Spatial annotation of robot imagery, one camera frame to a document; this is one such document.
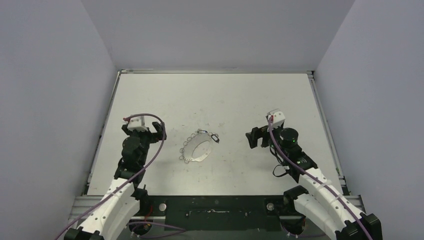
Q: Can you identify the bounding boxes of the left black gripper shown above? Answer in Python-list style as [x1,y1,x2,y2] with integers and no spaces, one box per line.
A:
[123,121,166,166]

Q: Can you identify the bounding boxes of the grey key holder with rings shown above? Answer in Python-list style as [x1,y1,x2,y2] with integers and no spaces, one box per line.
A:
[178,128,215,164]

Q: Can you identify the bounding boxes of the key with black tag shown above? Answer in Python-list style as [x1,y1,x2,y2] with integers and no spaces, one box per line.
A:
[210,133,220,143]

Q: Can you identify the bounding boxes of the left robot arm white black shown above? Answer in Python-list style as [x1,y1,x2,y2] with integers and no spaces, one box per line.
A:
[63,117,167,240]

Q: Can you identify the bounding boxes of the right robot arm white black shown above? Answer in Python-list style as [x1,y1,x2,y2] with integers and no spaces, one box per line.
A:
[245,126,383,240]

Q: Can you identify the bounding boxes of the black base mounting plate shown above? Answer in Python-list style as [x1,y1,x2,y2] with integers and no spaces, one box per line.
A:
[131,195,306,233]

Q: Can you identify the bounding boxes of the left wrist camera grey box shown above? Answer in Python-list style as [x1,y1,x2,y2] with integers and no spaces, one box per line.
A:
[123,115,148,132]

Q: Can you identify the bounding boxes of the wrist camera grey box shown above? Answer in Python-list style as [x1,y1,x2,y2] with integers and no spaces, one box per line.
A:
[123,115,148,132]
[266,108,286,129]

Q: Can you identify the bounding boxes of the black loop cable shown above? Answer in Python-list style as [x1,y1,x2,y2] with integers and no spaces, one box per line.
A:
[269,149,291,178]

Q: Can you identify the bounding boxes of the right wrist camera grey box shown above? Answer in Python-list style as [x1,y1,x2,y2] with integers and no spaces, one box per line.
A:
[266,108,286,129]

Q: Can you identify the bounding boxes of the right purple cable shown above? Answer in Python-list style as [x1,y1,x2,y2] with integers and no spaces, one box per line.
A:
[267,117,375,240]

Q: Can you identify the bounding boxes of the purple cable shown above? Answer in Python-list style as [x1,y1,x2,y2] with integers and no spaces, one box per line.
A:
[267,117,375,240]
[52,113,186,240]

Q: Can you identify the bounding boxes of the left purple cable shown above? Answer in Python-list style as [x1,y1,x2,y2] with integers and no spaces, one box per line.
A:
[52,113,186,240]

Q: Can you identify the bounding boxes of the aluminium table frame rail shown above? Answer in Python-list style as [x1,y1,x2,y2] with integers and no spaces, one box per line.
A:
[61,73,382,240]

